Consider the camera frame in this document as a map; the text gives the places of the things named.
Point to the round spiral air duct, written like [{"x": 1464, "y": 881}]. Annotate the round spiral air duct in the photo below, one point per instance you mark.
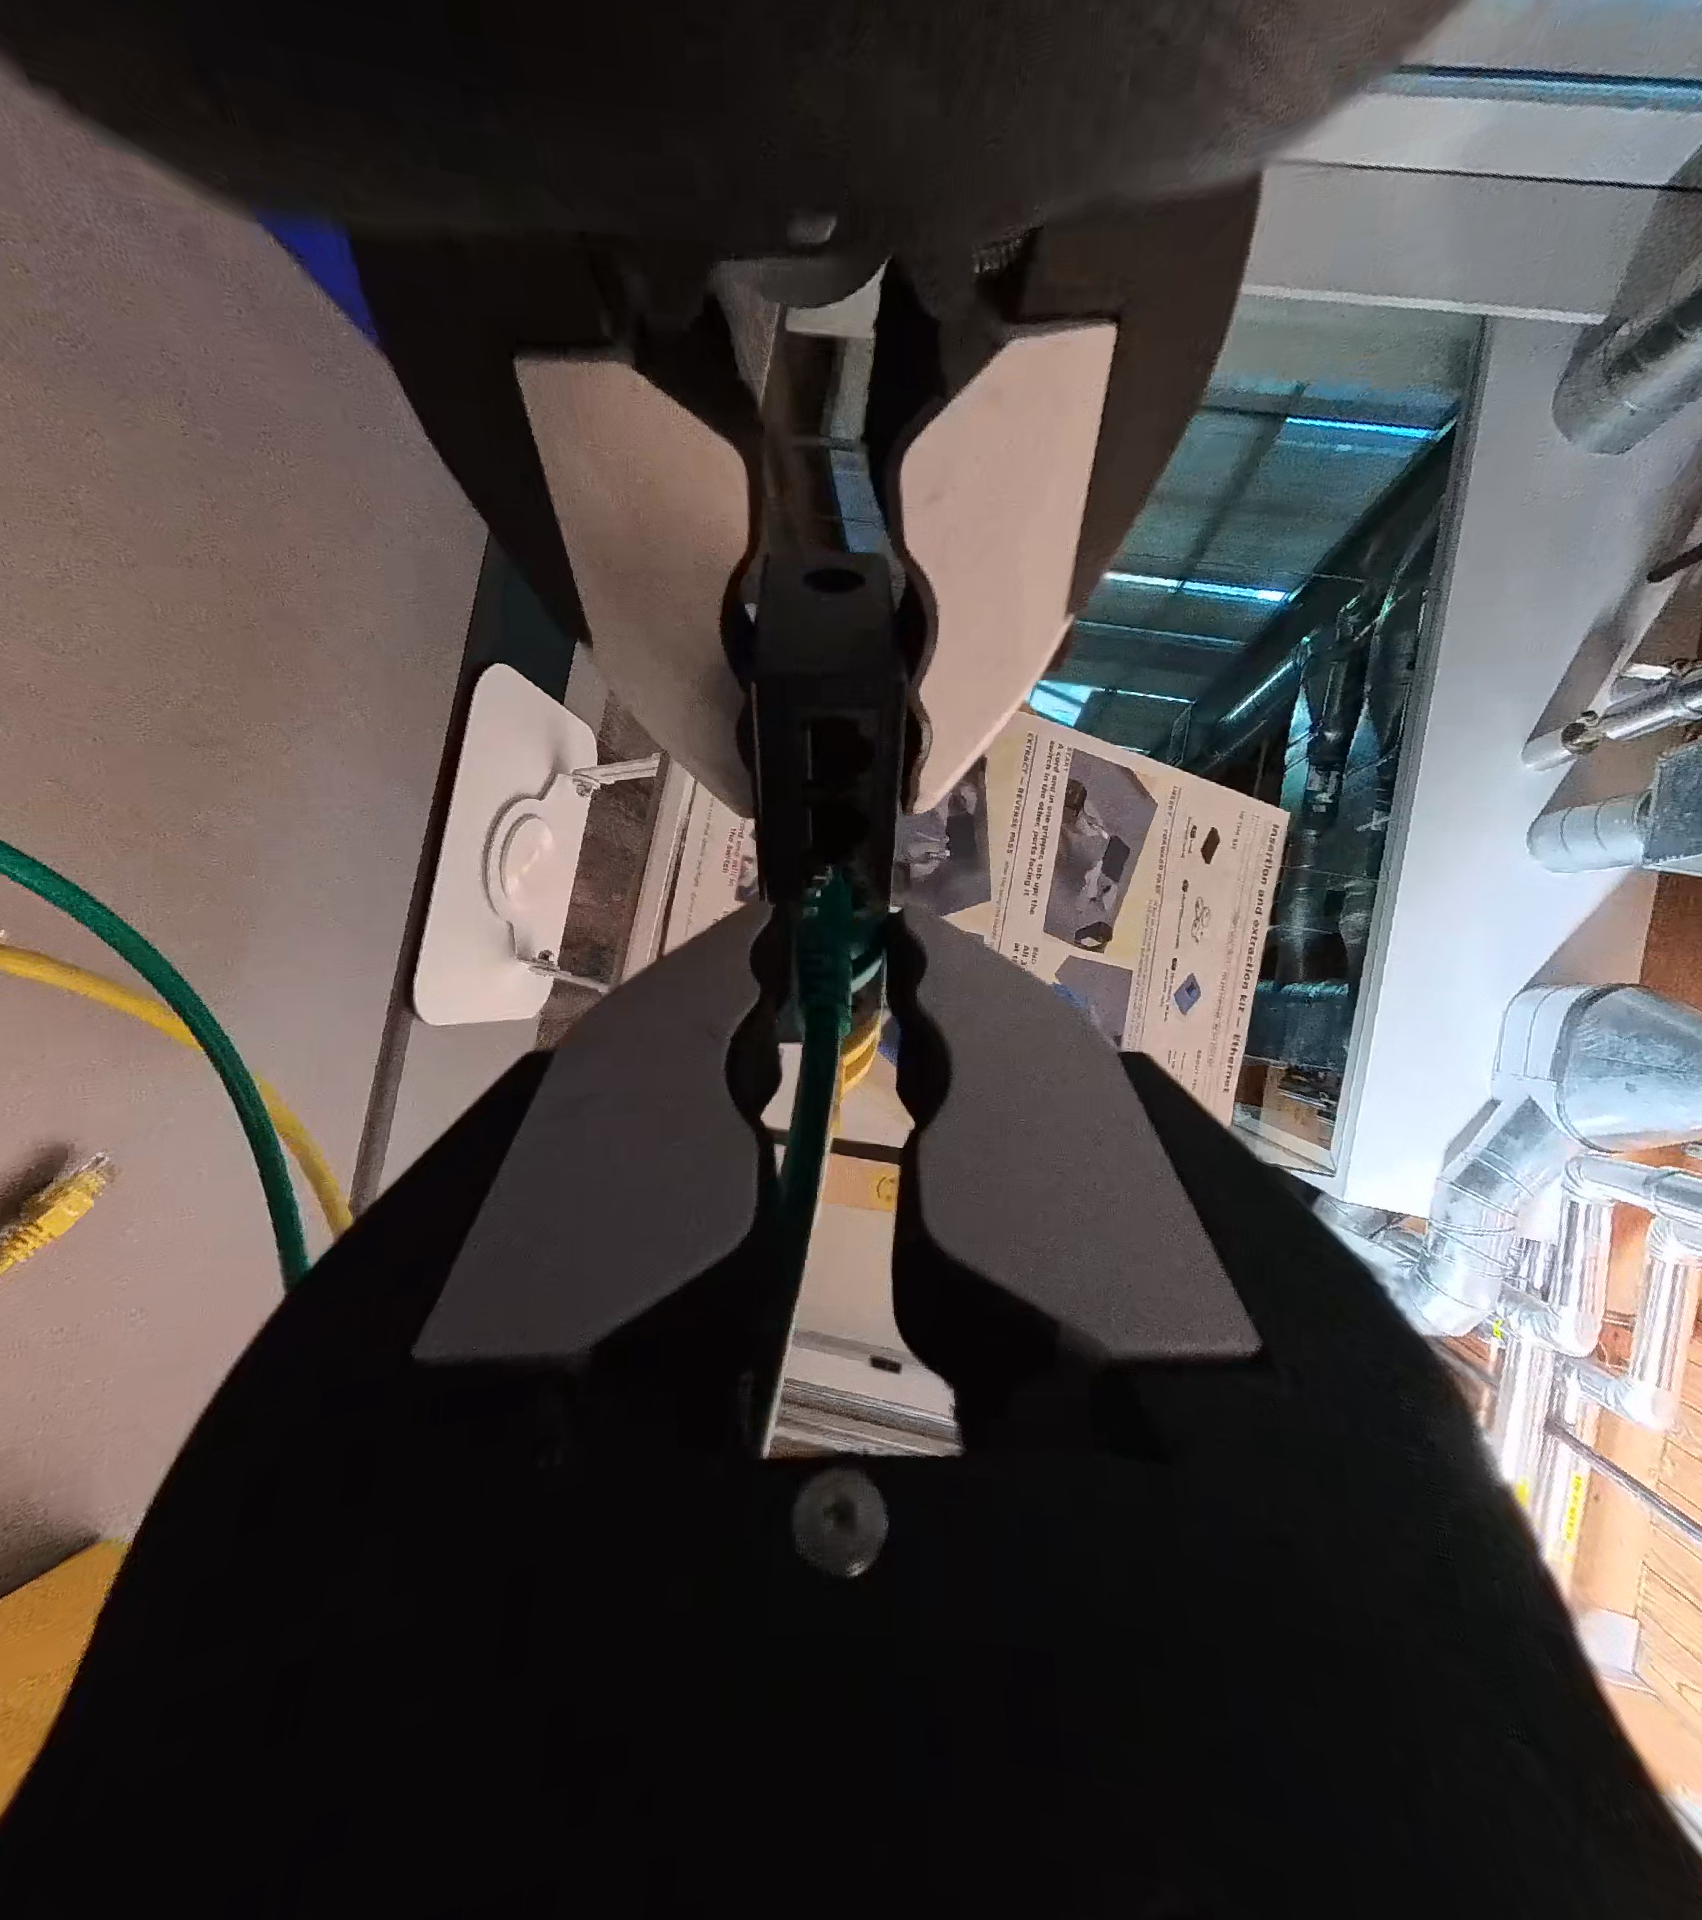
[{"x": 1690, "y": 330}]

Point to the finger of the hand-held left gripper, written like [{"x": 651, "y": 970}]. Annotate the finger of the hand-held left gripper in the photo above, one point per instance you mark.
[
  {"x": 1016, "y": 525},
  {"x": 640, "y": 525}
]

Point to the blue plastic bin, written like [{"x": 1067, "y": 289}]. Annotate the blue plastic bin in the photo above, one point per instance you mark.
[{"x": 326, "y": 278}]

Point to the interior glass window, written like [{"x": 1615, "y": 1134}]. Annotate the interior glass window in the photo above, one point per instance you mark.
[{"x": 1271, "y": 600}]

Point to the instruction poster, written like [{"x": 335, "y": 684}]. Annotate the instruction poster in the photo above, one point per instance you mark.
[{"x": 1121, "y": 900}]

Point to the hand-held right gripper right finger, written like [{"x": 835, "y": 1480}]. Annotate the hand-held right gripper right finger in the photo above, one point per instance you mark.
[{"x": 1076, "y": 1214}]

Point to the large silver conical duct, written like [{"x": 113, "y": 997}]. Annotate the large silver conical duct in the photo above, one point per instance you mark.
[{"x": 1617, "y": 1065}]

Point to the black network switch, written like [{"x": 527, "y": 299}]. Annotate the black network switch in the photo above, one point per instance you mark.
[{"x": 829, "y": 674}]

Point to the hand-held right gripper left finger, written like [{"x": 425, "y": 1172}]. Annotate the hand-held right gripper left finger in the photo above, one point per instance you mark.
[{"x": 597, "y": 1200}]

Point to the white round pad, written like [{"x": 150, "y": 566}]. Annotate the white round pad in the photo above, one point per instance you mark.
[{"x": 491, "y": 900}]

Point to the silver insulated pipe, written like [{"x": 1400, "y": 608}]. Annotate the silver insulated pipe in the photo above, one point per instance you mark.
[{"x": 1690, "y": 699}]

